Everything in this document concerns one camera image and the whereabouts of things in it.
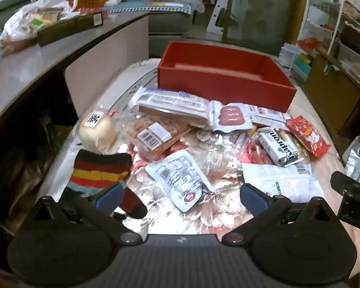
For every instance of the clear plastic bag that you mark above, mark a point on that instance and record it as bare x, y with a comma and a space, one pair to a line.
174, 0

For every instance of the orange barcode-label snack packet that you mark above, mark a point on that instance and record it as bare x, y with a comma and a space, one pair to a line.
156, 136

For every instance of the white crumpled bag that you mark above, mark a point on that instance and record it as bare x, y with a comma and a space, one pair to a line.
110, 0

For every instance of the silver bag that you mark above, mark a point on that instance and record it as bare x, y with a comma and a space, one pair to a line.
354, 162

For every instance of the white green-print snack packet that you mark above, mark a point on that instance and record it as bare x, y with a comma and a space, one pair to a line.
282, 183

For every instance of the dark wicker basket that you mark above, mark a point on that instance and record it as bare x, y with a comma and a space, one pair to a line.
355, 39

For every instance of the sliding glass door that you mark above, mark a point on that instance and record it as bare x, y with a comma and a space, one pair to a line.
264, 12

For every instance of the plastic-wrapped bun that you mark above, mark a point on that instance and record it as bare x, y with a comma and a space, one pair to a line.
96, 132

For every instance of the red clear snack packet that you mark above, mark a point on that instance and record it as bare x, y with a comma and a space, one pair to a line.
252, 153

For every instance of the orange red bag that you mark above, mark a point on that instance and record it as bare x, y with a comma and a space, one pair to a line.
312, 43

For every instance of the dark green box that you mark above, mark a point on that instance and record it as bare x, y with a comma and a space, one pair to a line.
66, 28

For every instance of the blue blanket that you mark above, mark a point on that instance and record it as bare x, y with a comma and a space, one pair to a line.
138, 7

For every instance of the white board with holes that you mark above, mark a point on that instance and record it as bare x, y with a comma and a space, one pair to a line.
219, 12

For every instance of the green drawer unit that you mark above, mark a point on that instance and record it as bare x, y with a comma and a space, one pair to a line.
303, 66

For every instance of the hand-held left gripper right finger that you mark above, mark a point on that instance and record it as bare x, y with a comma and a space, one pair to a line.
252, 198

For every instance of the striped sock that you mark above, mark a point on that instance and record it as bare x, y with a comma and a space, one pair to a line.
90, 171

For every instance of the grey sofa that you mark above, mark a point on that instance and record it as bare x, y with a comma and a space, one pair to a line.
168, 25

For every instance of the white packet with red logo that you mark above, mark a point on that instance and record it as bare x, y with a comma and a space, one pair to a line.
177, 174

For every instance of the white plastic bag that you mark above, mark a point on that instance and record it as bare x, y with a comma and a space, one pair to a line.
21, 21

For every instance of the white plastic container stack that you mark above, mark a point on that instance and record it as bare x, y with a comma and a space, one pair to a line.
289, 54

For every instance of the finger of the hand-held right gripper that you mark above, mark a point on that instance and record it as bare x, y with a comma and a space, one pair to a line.
345, 183

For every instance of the red box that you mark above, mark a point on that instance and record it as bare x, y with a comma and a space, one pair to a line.
222, 87

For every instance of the green white snack packet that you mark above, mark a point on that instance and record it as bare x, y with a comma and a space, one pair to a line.
279, 147

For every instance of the long clear cracker packet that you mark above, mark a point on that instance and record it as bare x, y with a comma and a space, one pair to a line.
168, 102

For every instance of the floral cloth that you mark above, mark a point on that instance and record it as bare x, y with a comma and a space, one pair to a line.
219, 156

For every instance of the wooden cabinet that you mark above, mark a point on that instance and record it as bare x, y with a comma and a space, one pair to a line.
330, 96

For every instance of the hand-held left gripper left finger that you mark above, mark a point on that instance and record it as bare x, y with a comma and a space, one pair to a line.
109, 196

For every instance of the white sausage packet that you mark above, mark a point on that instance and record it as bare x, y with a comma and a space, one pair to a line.
231, 117

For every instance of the grey coffee table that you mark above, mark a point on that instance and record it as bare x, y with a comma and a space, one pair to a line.
33, 75

